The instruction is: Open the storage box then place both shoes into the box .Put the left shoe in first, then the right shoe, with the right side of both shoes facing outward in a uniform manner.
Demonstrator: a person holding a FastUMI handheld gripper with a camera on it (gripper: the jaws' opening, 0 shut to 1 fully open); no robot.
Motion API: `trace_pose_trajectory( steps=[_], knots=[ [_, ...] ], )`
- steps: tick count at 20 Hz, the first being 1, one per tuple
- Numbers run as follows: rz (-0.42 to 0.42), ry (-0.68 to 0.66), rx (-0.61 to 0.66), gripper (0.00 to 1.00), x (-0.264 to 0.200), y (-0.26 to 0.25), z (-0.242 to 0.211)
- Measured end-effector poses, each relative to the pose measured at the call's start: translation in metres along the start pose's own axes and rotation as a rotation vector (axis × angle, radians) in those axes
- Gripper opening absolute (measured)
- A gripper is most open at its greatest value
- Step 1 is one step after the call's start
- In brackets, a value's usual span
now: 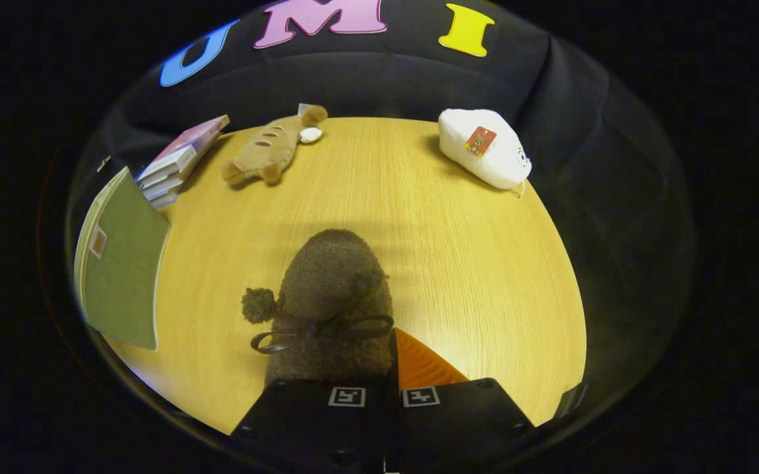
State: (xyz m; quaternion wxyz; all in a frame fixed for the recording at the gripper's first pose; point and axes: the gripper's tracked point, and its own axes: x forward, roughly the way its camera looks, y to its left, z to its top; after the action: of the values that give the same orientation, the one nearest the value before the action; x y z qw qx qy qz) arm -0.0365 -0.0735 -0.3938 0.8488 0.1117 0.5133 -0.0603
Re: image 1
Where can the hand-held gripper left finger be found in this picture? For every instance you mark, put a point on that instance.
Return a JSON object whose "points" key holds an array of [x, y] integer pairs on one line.
{"points": [[307, 428]]}

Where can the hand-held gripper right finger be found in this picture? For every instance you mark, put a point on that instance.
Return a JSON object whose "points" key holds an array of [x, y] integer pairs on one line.
{"points": [[458, 421]]}

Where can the brown fuzzy shoe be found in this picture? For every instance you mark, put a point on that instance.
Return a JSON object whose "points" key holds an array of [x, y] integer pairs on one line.
{"points": [[333, 283]]}

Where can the green fabric storage box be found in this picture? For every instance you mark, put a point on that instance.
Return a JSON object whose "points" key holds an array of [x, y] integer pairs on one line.
{"points": [[122, 263]]}

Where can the white plush toy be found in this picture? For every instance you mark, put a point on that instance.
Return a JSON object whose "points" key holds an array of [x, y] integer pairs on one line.
{"points": [[484, 151]]}

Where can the black backdrop cloth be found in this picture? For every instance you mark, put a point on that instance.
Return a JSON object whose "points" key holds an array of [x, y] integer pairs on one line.
{"points": [[616, 197]]}

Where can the tan bread plush toy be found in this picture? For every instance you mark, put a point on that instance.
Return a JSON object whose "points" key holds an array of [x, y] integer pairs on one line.
{"points": [[270, 148]]}

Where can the white clip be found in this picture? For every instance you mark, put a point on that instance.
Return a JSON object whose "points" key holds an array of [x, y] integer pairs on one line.
{"points": [[103, 164]]}

